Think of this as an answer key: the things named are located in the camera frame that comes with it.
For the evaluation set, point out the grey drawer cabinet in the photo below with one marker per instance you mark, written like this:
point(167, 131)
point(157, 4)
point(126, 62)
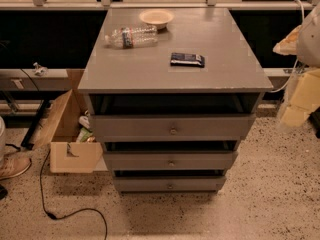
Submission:
point(141, 81)

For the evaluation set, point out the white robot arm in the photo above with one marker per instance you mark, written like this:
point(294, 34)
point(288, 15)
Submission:
point(308, 52)

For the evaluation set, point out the white bowl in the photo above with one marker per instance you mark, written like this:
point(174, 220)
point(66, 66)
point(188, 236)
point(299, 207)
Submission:
point(157, 17)

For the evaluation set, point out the green packet in box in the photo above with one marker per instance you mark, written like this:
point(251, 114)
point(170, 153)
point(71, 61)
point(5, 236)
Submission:
point(83, 135)

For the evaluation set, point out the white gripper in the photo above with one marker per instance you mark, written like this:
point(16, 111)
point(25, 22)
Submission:
point(309, 43)

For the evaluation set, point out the white bottle in box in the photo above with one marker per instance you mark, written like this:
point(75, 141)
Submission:
point(84, 121)

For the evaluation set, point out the small clear object on ledge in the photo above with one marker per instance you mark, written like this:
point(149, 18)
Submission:
point(39, 70)

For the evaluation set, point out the grey top drawer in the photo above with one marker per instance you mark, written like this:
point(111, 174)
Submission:
point(171, 128)

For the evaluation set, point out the dark blue snack packet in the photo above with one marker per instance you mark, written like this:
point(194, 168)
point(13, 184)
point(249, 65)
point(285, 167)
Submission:
point(191, 60)

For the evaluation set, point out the tan shoe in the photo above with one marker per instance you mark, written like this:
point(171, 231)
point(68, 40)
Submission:
point(13, 167)

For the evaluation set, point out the clear plastic water bottle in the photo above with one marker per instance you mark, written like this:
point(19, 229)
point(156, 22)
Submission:
point(132, 37)

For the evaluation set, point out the open cardboard box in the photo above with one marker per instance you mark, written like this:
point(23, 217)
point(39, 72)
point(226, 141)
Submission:
point(61, 129)

